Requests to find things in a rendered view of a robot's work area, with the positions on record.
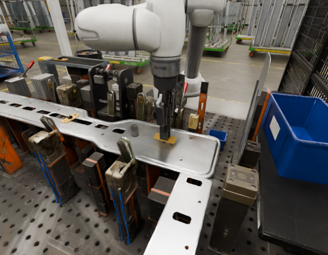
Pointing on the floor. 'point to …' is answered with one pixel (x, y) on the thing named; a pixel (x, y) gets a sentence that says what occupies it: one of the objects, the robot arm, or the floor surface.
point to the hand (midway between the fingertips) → (165, 129)
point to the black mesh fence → (314, 76)
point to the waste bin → (89, 54)
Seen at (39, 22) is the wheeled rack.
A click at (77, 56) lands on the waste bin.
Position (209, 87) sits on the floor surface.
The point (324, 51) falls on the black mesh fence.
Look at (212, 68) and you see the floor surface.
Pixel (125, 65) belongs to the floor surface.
